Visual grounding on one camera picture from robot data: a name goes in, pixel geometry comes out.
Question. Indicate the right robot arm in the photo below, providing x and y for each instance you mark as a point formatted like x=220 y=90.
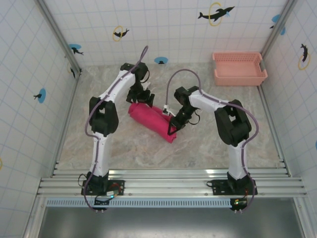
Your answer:
x=232 y=124

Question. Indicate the aluminium rail bed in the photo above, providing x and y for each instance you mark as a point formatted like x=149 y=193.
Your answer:
x=168 y=182

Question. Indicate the pink long pants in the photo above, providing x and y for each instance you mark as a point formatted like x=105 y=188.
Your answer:
x=153 y=119

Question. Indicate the aluminium side rail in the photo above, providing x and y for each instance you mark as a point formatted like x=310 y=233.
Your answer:
x=65 y=129

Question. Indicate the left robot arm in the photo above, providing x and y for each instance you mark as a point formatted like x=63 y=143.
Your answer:
x=106 y=116

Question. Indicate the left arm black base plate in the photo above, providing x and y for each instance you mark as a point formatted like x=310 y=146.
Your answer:
x=116 y=184

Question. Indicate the pink plastic basket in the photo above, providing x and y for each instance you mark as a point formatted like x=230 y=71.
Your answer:
x=237 y=68

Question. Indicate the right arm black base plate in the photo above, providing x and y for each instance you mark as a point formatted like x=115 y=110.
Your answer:
x=218 y=186

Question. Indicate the dolphin sticker blue disc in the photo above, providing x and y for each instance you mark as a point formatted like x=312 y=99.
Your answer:
x=40 y=95
x=276 y=19

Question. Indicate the aluminium corner post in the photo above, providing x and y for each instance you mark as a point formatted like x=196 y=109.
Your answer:
x=59 y=37
x=278 y=27

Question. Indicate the grey metal sheet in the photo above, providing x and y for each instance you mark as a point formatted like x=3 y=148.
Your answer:
x=173 y=223

